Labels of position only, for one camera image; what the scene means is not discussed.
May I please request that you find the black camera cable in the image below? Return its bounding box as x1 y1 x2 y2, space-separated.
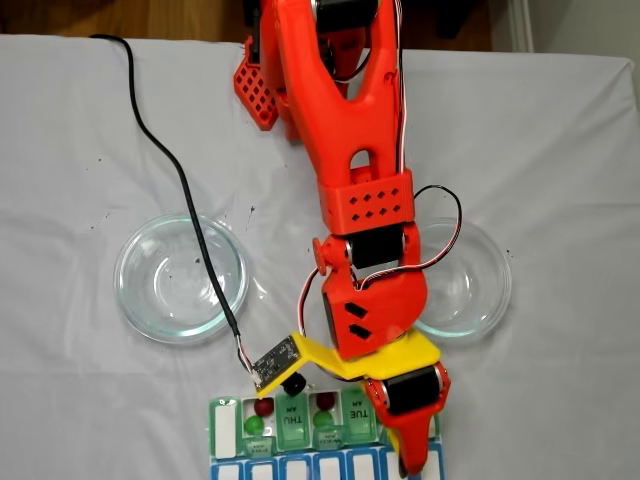
89 33 256 374

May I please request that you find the clear glass bowl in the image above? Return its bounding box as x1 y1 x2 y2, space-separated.
113 213 250 345
414 217 512 339

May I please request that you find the weekly pill organizer box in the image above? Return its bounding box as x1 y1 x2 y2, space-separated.
207 382 446 480

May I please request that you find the white tablecloth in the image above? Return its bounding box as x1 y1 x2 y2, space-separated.
0 34 640 480

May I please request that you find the white and red servo wire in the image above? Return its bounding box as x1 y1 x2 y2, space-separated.
297 184 464 336

